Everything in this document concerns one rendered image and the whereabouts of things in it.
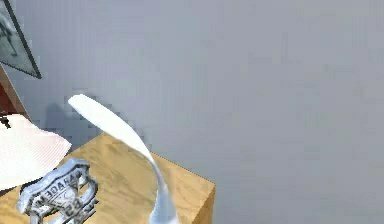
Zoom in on brown wooden headboard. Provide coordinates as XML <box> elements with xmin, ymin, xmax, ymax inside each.
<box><xmin>0</xmin><ymin>63</ymin><xmax>32</xmax><ymax>122</ymax></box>

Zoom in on light wooden table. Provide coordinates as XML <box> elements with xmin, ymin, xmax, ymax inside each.
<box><xmin>0</xmin><ymin>132</ymin><xmax>217</xmax><ymax>224</ymax></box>

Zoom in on grey shield-shaped sign ornament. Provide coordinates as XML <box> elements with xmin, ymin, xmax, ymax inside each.
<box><xmin>16</xmin><ymin>158</ymin><xmax>100</xmax><ymax>224</ymax></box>

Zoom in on white curved desk lamp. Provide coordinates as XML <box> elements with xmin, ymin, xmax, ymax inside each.
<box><xmin>67</xmin><ymin>93</ymin><xmax>181</xmax><ymax>224</ymax></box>

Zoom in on dark framed wall picture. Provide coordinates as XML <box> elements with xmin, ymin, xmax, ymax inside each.
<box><xmin>0</xmin><ymin>0</ymin><xmax>43</xmax><ymax>80</ymax></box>

